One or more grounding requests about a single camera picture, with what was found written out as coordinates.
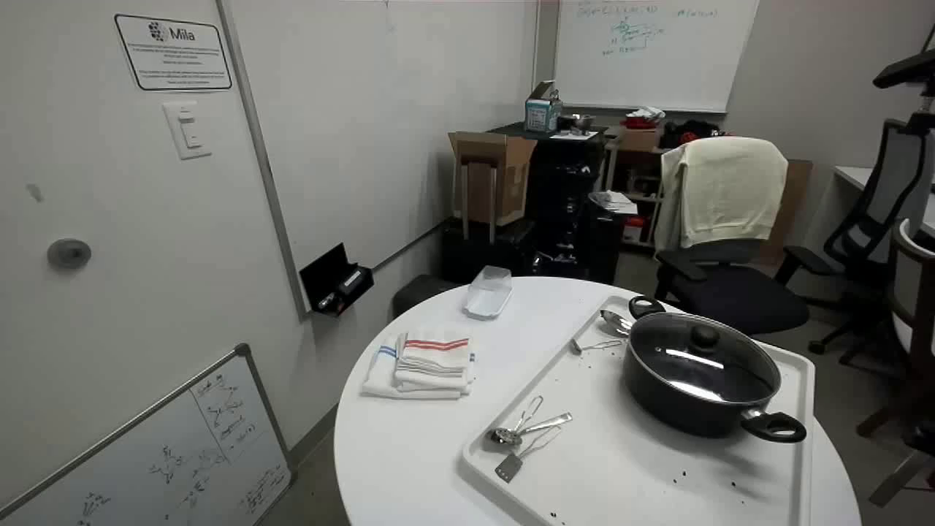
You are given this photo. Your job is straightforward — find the folded white towel red stripes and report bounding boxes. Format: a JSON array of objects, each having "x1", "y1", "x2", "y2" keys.
[{"x1": 360, "y1": 329, "x2": 476, "y2": 402}]

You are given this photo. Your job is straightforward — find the large metal spoon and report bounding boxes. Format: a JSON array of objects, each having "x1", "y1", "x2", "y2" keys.
[{"x1": 595, "y1": 300, "x2": 636, "y2": 341}]

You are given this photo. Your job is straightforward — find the small grey metal utensil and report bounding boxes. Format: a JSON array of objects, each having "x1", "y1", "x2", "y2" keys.
[{"x1": 490, "y1": 433, "x2": 565, "y2": 484}]

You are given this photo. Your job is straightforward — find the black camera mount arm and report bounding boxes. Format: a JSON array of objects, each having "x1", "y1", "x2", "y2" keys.
[{"x1": 872, "y1": 25, "x2": 935, "y2": 97}]

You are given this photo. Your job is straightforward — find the white desk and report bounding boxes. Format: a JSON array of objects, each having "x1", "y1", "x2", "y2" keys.
[{"x1": 834, "y1": 164, "x2": 880, "y2": 193}]

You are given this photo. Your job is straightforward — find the whiteboard with green writing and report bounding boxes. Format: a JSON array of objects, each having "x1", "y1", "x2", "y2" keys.
[{"x1": 553, "y1": 0, "x2": 763, "y2": 117}]

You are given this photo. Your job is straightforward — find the cream towel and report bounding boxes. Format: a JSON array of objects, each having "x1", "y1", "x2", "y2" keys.
[{"x1": 651, "y1": 134, "x2": 790, "y2": 253}]

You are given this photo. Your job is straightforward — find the large wall whiteboard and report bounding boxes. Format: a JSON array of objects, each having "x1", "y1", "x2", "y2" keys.
[{"x1": 213, "y1": 0, "x2": 543, "y2": 318}]

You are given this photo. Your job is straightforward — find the white paper stack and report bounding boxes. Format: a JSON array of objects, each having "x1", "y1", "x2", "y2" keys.
[{"x1": 588, "y1": 186, "x2": 641, "y2": 218}]

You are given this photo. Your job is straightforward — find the white wall sign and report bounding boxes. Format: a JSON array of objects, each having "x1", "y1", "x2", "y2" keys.
[{"x1": 112, "y1": 12, "x2": 238, "y2": 94}]

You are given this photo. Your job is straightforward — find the brown cardboard box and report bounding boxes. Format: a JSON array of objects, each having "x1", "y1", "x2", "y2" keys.
[{"x1": 446, "y1": 129, "x2": 541, "y2": 230}]

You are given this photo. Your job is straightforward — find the black cooking pot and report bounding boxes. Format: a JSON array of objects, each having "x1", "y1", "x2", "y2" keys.
[{"x1": 623, "y1": 293, "x2": 810, "y2": 448}]

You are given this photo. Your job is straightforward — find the white plastic tray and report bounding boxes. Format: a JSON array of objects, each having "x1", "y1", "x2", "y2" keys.
[{"x1": 457, "y1": 288, "x2": 818, "y2": 526}]

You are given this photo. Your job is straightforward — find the dark metal stand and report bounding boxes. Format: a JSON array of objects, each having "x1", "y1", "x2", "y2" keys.
[{"x1": 857, "y1": 329, "x2": 935, "y2": 509}]

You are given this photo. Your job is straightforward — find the flat brown cardboard sheet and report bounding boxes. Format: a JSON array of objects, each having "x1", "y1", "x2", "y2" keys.
[{"x1": 758, "y1": 157, "x2": 815, "y2": 274}]

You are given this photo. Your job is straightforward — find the white light switch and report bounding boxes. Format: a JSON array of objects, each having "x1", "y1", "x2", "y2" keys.
[{"x1": 162, "y1": 98, "x2": 213, "y2": 164}]

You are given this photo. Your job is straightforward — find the blue tissue box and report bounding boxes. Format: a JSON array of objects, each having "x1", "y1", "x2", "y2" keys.
[{"x1": 522, "y1": 79, "x2": 565, "y2": 138}]

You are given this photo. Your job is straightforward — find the small brown box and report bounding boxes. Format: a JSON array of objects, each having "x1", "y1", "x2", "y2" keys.
[{"x1": 613, "y1": 120, "x2": 670, "y2": 155}]

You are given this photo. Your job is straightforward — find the black marker holder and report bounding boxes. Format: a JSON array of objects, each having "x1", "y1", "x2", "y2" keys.
[{"x1": 299, "y1": 243, "x2": 378, "y2": 318}]

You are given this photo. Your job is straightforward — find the small leaning whiteboard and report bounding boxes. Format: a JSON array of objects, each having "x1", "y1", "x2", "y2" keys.
[{"x1": 0, "y1": 341, "x2": 295, "y2": 526}]

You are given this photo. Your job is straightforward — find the tall black cabinet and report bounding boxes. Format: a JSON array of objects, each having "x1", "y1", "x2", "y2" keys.
[{"x1": 528, "y1": 129, "x2": 629, "y2": 286}]

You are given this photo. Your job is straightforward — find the round grey wall stopper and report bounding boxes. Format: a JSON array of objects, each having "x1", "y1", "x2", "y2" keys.
[{"x1": 45, "y1": 236, "x2": 94, "y2": 271}]

